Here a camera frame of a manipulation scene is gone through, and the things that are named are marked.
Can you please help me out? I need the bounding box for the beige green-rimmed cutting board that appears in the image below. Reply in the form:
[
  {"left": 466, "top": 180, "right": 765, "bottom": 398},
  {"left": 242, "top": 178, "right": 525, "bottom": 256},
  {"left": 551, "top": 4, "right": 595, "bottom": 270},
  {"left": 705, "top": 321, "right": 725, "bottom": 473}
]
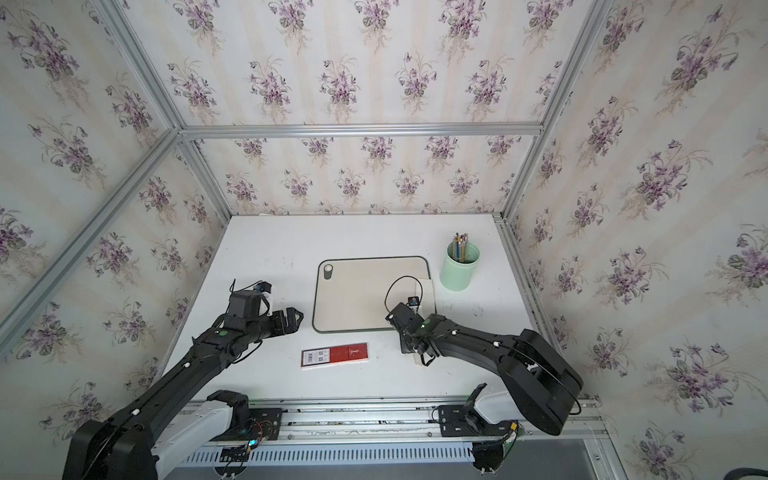
[{"left": 312, "top": 256, "right": 437, "bottom": 334}]

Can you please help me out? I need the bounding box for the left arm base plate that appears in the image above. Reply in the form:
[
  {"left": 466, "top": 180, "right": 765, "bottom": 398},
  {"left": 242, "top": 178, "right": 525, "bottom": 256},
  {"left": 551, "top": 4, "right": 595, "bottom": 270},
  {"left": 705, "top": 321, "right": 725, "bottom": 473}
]
[{"left": 206, "top": 390, "right": 283, "bottom": 441}]

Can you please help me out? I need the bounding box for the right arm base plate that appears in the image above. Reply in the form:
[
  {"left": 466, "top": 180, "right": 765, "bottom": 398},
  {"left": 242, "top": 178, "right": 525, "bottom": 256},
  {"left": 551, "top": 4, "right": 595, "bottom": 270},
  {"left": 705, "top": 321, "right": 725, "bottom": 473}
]
[{"left": 435, "top": 383, "right": 523, "bottom": 438}]

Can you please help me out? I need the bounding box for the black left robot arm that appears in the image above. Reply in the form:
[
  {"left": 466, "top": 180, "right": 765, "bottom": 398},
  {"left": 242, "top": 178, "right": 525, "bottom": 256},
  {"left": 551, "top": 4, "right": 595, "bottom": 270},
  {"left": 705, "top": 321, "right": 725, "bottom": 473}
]
[{"left": 62, "top": 307, "right": 304, "bottom": 479}]

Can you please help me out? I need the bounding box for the red flat box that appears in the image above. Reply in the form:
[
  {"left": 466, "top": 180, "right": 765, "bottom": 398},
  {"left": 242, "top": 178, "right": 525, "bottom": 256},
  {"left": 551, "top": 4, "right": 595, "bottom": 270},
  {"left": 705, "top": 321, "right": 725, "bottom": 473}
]
[{"left": 301, "top": 343, "right": 369, "bottom": 369}]

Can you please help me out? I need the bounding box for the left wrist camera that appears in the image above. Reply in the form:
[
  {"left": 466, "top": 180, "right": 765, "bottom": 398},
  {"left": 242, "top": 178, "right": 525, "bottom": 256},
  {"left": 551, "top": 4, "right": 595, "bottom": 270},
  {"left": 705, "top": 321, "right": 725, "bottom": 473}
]
[{"left": 226, "top": 280, "right": 272, "bottom": 319}]

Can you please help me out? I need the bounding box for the mint green pencil cup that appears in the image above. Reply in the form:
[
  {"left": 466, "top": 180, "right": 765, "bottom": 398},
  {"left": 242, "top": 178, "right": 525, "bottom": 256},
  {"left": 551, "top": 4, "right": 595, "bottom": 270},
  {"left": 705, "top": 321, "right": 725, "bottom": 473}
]
[{"left": 439, "top": 243, "right": 480, "bottom": 291}]

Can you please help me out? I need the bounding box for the aluminium mounting rail frame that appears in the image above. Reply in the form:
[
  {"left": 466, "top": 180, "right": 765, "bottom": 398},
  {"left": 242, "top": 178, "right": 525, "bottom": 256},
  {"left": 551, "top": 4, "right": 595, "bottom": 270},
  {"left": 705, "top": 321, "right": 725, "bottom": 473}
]
[{"left": 161, "top": 359, "right": 631, "bottom": 480}]

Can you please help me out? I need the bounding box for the coloured pencils bundle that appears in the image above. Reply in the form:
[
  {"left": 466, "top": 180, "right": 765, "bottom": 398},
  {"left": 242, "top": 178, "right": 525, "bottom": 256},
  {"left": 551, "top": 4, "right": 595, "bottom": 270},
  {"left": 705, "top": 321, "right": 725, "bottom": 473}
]
[{"left": 451, "top": 233, "right": 468, "bottom": 263}]

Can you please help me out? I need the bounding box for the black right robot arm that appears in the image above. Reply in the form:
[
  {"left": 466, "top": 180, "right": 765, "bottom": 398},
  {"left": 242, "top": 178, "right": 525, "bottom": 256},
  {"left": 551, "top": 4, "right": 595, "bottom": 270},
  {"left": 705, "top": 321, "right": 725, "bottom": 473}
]
[{"left": 386, "top": 303, "right": 584, "bottom": 436}]

